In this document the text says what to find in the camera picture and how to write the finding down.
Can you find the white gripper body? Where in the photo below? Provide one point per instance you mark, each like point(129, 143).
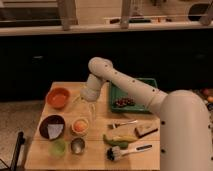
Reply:
point(92, 89)

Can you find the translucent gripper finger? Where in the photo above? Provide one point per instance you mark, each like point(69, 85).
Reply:
point(92, 107)
point(76, 99)

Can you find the red orange apple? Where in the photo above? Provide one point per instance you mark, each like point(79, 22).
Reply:
point(80, 126)

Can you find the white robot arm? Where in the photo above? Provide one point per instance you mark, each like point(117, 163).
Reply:
point(185, 127)

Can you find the white paper cup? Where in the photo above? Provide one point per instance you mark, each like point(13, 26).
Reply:
point(80, 133)

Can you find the small metal cup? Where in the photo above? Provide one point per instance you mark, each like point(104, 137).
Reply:
point(77, 145)

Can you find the green plastic cup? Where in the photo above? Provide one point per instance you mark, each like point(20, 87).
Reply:
point(58, 147)

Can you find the orange bowl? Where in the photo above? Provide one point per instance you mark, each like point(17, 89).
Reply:
point(57, 98)

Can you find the green tray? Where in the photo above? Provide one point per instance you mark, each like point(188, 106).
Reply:
point(116, 93)

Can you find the red grapes bunch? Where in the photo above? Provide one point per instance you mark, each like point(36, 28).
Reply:
point(123, 102)

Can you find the dark brown bowl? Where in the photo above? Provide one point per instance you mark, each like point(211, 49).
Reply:
point(53, 119)

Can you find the white folded napkin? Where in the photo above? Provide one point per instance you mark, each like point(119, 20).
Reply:
point(54, 130)

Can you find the yellow banana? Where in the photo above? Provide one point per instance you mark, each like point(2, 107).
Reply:
point(127, 138)

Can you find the green pepper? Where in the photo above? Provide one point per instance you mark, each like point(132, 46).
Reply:
point(121, 144)

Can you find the brown sponge block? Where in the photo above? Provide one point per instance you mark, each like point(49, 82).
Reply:
point(145, 129)

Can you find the wooden shelf counter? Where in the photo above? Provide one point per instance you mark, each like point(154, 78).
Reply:
point(101, 28)

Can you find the black chair frame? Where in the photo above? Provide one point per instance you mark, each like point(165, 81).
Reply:
point(13, 165)

